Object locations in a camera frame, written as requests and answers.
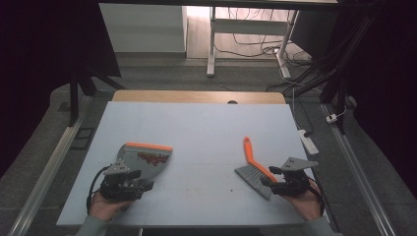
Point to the black rectangular floor frame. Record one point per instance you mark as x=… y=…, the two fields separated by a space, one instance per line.
x=82 y=138

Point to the black plug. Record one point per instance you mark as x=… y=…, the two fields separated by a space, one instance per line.
x=307 y=133

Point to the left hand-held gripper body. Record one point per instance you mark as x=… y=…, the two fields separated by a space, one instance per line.
x=119 y=188

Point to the wooden table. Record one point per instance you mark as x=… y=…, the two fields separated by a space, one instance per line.
x=183 y=96

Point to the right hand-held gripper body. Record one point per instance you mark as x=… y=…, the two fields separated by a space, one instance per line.
x=295 y=183

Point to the white power strip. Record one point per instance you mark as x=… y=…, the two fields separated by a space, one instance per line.
x=309 y=142

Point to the grey dustpan with orange edge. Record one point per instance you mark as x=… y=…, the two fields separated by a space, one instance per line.
x=144 y=167

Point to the light blue table mat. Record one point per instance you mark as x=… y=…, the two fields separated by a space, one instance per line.
x=203 y=124

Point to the black curtain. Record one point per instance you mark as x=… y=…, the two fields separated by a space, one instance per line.
x=390 y=82
x=39 y=65

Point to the black metal stand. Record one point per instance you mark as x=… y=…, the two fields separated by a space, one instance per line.
x=73 y=98
x=341 y=82

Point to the small white adapter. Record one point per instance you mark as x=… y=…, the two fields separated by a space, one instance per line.
x=331 y=118

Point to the white desk frame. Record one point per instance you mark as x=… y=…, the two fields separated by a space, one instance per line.
x=249 y=27

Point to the aluminium rail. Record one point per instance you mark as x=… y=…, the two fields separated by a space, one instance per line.
x=52 y=162
x=355 y=170

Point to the white cabinet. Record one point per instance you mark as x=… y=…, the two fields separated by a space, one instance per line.
x=144 y=28

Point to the person's left hand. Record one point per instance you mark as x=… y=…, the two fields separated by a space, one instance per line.
x=105 y=208

